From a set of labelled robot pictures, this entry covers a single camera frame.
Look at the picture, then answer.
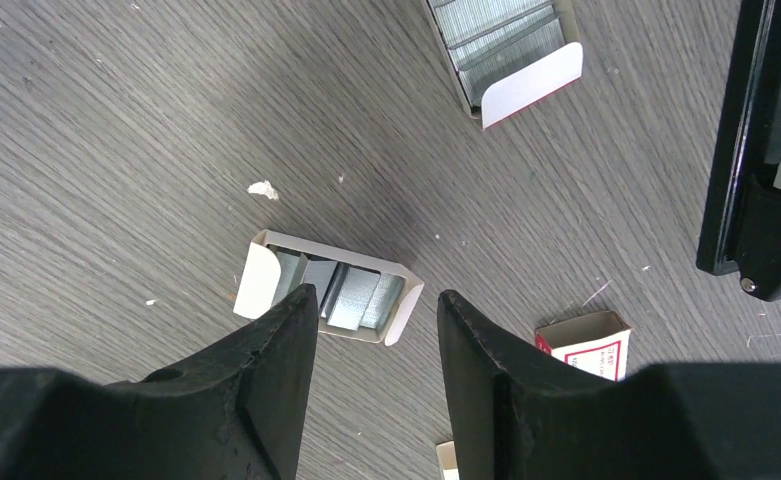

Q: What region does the white staple box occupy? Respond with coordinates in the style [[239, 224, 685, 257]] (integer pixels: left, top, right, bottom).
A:
[[435, 440, 460, 480]]

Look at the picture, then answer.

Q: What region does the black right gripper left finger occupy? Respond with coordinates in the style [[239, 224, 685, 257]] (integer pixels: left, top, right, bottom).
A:
[[0, 284, 318, 479]]

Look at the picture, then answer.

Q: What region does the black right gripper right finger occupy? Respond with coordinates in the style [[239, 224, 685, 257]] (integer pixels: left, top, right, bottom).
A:
[[437, 290, 781, 479]]

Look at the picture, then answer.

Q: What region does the red staple box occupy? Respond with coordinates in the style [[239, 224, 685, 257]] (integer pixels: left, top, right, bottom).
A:
[[535, 310, 632, 381]]

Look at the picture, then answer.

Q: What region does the black stapler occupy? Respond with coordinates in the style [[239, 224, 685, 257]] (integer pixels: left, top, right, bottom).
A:
[[696, 1, 781, 302]]

